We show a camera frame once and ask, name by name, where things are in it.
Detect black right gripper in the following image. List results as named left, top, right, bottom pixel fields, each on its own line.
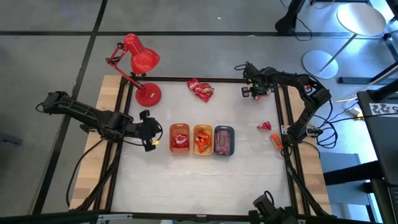
left=241, top=63, right=276, bottom=98

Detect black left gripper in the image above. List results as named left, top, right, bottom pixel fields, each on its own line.
left=134, top=110, right=162, bottom=152

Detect orange plastic bin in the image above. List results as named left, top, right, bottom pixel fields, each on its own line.
left=169, top=123, right=191, bottom=155

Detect orange Reese's nougat candy pack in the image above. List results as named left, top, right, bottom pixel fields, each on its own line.
left=194, top=129, right=212, bottom=141

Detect yellow plastic bin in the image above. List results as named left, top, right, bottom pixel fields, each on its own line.
left=192, top=124, right=215, bottom=156

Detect blue-grey plastic bin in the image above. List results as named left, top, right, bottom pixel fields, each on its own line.
left=213, top=124, right=236, bottom=157

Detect maroon candy pack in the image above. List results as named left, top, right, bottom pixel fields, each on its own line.
left=222, top=132, right=231, bottom=156
left=215, top=132, right=224, bottom=156

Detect black stand foot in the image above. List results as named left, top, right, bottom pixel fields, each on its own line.
left=275, top=0, right=307, bottom=36

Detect red desk lamp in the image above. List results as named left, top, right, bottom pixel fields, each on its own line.
left=104, top=32, right=162, bottom=108

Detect black floor stand leg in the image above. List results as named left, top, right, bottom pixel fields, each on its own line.
left=338, top=60, right=398, bottom=85

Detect blue-grey cabinet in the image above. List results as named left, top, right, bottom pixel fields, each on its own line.
left=320, top=152, right=374, bottom=224

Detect black crossbar silver brackets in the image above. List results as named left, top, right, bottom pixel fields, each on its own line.
left=0, top=210, right=398, bottom=224

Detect white printed label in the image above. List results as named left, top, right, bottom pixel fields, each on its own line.
left=369, top=102, right=398, bottom=118

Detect black desk leg bar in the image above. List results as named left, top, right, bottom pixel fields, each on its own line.
left=323, top=161, right=383, bottom=187

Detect black desk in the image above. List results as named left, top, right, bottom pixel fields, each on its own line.
left=356, top=79, right=398, bottom=224

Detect black table frame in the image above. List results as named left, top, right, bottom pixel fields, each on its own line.
left=70, top=75, right=333, bottom=218

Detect black cable bundle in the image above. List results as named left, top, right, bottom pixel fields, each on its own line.
left=312, top=105, right=340, bottom=149

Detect black floor cable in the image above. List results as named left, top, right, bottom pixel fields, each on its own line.
left=65, top=138, right=105, bottom=208

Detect white round pedestal table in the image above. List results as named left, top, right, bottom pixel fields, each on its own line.
left=302, top=2, right=387, bottom=80

